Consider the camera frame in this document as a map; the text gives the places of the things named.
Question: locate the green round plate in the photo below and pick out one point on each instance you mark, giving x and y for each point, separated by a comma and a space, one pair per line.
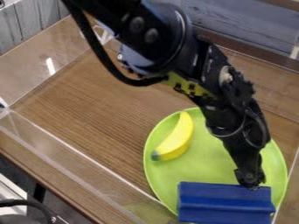
204, 163

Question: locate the clear acrylic barrier wall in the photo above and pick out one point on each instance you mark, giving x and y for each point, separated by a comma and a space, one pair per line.
75, 127

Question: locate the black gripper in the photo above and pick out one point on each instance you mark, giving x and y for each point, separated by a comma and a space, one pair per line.
244, 135

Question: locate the blue ridged block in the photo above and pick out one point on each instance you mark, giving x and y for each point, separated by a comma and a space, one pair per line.
223, 204

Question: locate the yellow banana-shaped toy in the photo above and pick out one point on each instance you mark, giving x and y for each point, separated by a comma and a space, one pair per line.
176, 142

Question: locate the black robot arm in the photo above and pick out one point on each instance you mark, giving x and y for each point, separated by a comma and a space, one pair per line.
162, 51

